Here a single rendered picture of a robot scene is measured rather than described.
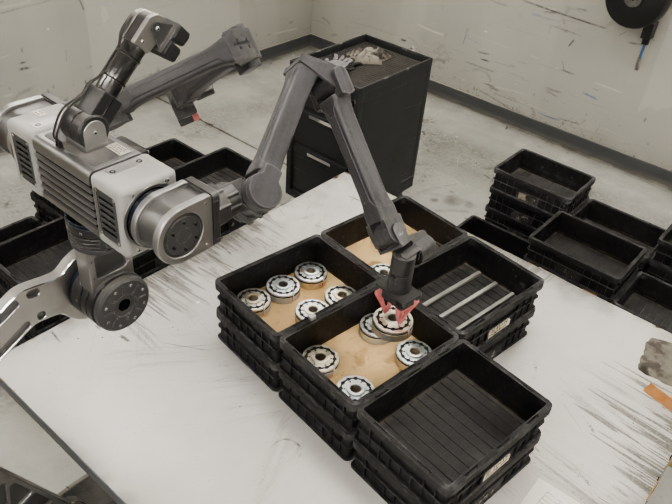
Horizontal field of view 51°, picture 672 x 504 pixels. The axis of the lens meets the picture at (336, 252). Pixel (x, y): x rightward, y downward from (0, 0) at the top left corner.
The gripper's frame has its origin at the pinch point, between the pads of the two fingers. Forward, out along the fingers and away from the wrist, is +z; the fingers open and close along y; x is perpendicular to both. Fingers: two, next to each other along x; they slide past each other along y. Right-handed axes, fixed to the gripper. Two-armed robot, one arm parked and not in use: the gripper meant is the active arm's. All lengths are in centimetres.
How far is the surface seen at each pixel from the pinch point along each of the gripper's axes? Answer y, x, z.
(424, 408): -14.2, -1.4, 22.8
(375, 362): 5.3, -2.6, 22.8
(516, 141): 150, -295, 106
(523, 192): 60, -159, 52
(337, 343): 17.3, 0.8, 22.9
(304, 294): 39.3, -5.4, 23.1
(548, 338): -13, -65, 35
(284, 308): 38.0, 3.5, 23.2
